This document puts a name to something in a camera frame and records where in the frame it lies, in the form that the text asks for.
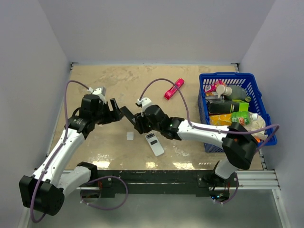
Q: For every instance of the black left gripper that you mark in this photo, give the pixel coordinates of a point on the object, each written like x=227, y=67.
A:
x=115, y=116

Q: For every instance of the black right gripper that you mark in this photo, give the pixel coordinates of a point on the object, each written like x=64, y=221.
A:
x=140, y=124

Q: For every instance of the black remote control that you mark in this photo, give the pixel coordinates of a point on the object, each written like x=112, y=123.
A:
x=129, y=115

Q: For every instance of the white battery cover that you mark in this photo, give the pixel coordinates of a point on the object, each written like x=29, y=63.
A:
x=130, y=136

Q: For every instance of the white remote control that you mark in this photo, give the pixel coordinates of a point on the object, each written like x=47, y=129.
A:
x=154, y=144

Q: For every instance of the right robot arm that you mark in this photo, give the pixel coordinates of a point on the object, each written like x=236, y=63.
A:
x=238, y=144

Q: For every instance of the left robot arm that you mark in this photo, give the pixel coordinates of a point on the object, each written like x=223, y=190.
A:
x=46, y=189

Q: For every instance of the black green carton box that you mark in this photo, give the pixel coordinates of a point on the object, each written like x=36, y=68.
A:
x=227, y=106

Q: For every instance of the pink snack box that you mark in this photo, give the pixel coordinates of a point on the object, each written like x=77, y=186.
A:
x=213, y=86

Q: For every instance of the orange juice bottle green label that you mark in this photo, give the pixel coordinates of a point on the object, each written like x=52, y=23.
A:
x=243, y=118

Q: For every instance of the grey bottle beige cap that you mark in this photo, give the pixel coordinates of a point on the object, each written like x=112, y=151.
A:
x=233, y=92

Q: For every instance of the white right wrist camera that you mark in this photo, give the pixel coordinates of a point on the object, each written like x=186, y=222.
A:
x=144, y=103

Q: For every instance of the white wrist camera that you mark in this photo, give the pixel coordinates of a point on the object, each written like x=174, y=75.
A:
x=144, y=103
x=100, y=91

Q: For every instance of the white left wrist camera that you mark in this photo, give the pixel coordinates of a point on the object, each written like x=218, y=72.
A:
x=100, y=91

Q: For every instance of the aluminium frame rail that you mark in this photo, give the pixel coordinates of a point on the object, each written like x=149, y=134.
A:
x=251, y=180

